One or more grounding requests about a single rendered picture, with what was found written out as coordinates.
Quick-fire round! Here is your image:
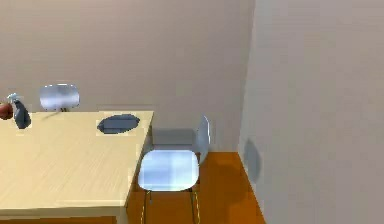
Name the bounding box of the light wooden dining table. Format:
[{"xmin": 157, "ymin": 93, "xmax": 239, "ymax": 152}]
[{"xmin": 0, "ymin": 110, "xmax": 155, "ymax": 224}]

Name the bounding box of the white chair with thin legs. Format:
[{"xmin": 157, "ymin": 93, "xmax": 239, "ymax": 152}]
[
  {"xmin": 39, "ymin": 83, "xmax": 81, "ymax": 113},
  {"xmin": 137, "ymin": 114, "xmax": 212, "ymax": 224}
]

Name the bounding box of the dark blue plate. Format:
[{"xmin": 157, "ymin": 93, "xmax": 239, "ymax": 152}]
[{"xmin": 96, "ymin": 113, "xmax": 141, "ymax": 135}]

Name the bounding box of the dark blue spray bottle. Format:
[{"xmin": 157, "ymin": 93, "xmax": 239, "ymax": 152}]
[{"xmin": 7, "ymin": 92, "xmax": 32, "ymax": 130}]

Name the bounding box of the red apple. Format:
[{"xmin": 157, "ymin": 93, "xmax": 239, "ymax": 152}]
[{"xmin": 0, "ymin": 101, "xmax": 14, "ymax": 121}]

